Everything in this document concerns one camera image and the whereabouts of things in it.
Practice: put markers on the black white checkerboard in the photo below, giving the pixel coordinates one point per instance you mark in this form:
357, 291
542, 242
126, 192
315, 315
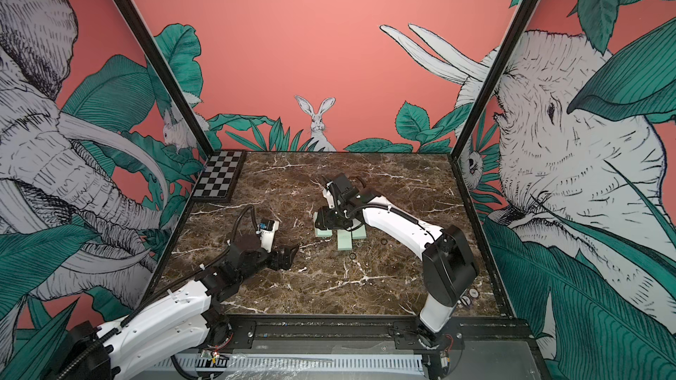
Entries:
219, 178

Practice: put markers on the mint green box lid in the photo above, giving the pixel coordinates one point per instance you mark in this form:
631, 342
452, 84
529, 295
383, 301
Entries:
359, 233

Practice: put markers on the white slotted cable duct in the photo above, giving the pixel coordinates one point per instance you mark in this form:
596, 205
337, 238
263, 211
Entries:
397, 364

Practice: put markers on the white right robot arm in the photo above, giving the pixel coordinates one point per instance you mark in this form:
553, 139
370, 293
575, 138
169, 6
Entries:
448, 263

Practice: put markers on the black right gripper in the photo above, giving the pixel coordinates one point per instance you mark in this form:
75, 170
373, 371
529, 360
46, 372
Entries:
324, 220

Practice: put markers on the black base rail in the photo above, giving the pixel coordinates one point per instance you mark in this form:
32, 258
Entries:
406, 332

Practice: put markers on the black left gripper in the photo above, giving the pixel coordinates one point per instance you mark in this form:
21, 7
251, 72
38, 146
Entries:
278, 264

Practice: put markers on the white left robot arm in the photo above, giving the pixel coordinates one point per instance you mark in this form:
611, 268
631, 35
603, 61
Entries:
187, 315

